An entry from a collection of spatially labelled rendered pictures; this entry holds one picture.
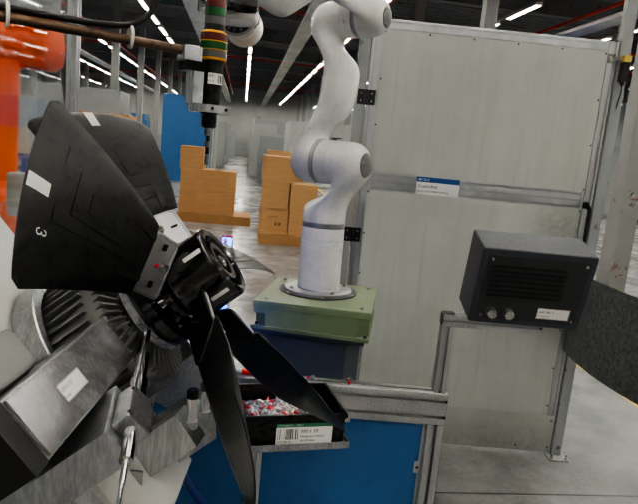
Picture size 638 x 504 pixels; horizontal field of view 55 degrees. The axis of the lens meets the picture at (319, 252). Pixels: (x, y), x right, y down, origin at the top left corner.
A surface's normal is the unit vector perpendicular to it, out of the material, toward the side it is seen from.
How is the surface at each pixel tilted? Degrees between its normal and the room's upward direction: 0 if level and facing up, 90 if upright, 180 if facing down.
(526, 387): 90
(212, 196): 90
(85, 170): 76
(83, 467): 102
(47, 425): 50
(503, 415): 90
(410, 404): 90
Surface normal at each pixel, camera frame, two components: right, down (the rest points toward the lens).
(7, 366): 0.82, -0.56
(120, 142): 0.50, -0.62
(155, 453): -0.07, 0.06
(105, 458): 0.17, 0.39
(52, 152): 0.92, -0.16
